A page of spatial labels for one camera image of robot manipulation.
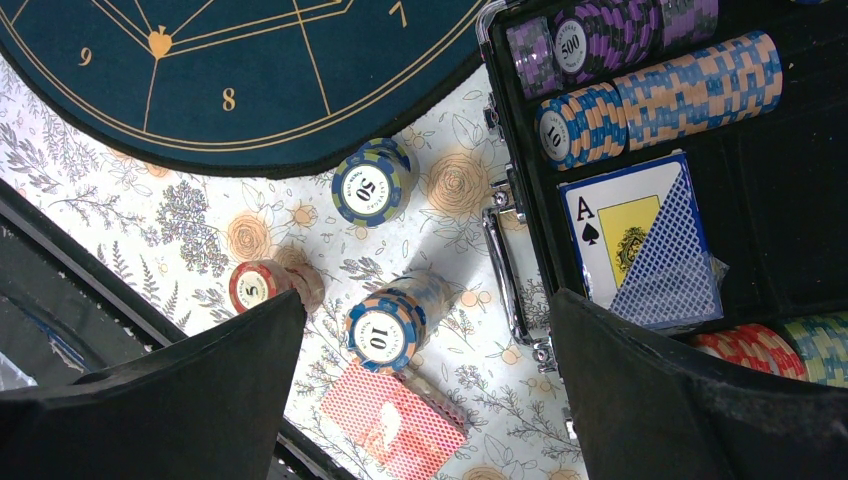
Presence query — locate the green chip row in case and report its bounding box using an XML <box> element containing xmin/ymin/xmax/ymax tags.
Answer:
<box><xmin>774</xmin><ymin>311</ymin><xmax>847</xmax><ymax>388</ymax></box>

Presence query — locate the round dark blue poker mat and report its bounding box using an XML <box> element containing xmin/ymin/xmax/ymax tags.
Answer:
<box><xmin>1</xmin><ymin>0</ymin><xmax>484</xmax><ymax>178</ymax></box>

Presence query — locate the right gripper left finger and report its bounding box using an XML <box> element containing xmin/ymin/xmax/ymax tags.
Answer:
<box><xmin>1</xmin><ymin>291</ymin><xmax>306</xmax><ymax>479</ymax></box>

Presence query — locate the red five chip stack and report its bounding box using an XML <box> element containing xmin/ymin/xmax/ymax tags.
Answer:
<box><xmin>229</xmin><ymin>259</ymin><xmax>325</xmax><ymax>313</ymax></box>

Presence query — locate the red card deck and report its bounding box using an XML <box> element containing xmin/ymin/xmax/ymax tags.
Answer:
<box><xmin>320</xmin><ymin>362</ymin><xmax>468</xmax><ymax>479</ymax></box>

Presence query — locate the floral tablecloth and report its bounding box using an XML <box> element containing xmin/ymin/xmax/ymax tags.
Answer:
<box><xmin>1</xmin><ymin>64</ymin><xmax>587</xmax><ymax>479</ymax></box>

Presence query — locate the blue card deck in case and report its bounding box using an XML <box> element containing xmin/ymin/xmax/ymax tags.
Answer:
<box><xmin>558</xmin><ymin>150</ymin><xmax>723</xmax><ymax>330</ymax></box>

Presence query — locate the black chip carrying case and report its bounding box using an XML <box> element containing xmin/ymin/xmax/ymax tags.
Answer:
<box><xmin>475</xmin><ymin>0</ymin><xmax>848</xmax><ymax>392</ymax></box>

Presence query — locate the blue orange chip row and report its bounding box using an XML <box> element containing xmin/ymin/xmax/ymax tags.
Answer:
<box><xmin>534</xmin><ymin>31</ymin><xmax>783</xmax><ymax>171</ymax></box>

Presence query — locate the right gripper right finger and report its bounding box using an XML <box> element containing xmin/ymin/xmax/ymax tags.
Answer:
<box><xmin>550</xmin><ymin>289</ymin><xmax>847</xmax><ymax>479</ymax></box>

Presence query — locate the purple chip row in case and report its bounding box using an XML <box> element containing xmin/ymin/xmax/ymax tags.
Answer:
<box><xmin>506</xmin><ymin>0</ymin><xmax>719</xmax><ymax>99</ymax></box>

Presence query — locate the blue ten chip stack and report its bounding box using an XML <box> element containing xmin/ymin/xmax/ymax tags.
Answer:
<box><xmin>345</xmin><ymin>270</ymin><xmax>452</xmax><ymax>375</ymax></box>

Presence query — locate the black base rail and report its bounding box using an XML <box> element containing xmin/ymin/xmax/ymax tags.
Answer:
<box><xmin>1</xmin><ymin>185</ymin><xmax>348</xmax><ymax>479</ymax></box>

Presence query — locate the red chip row in case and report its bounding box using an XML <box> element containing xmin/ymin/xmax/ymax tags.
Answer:
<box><xmin>689</xmin><ymin>324</ymin><xmax>808</xmax><ymax>381</ymax></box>

